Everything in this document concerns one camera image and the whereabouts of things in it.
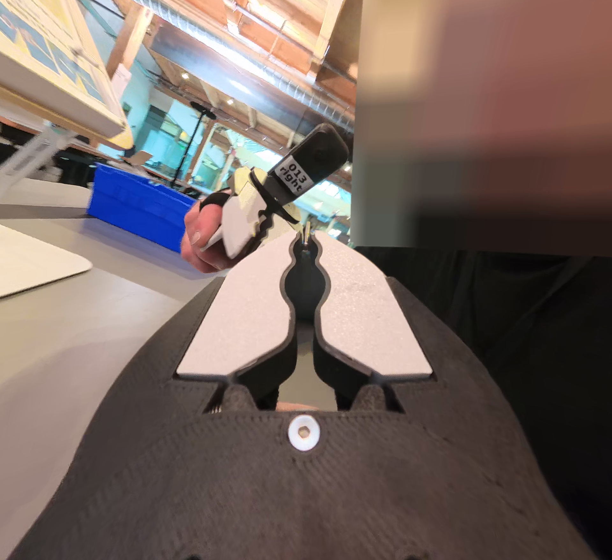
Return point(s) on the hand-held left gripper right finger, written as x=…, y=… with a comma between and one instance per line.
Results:
x=373, y=326

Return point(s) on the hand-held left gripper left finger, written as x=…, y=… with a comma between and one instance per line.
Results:
x=239, y=321

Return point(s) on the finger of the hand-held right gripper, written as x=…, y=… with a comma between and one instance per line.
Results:
x=290, y=213
x=241, y=225

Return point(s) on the metal screw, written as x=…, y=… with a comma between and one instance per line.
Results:
x=306, y=235

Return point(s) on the person's right hand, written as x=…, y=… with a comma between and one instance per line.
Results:
x=201, y=254

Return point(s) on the blue plastic bin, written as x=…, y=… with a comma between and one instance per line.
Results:
x=134, y=201

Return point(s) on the black tripod stand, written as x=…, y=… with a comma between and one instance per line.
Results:
x=203, y=108

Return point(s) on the wooden board stand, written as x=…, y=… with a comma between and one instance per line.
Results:
x=57, y=106

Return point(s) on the instruction sheet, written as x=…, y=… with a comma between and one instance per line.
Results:
x=38, y=5

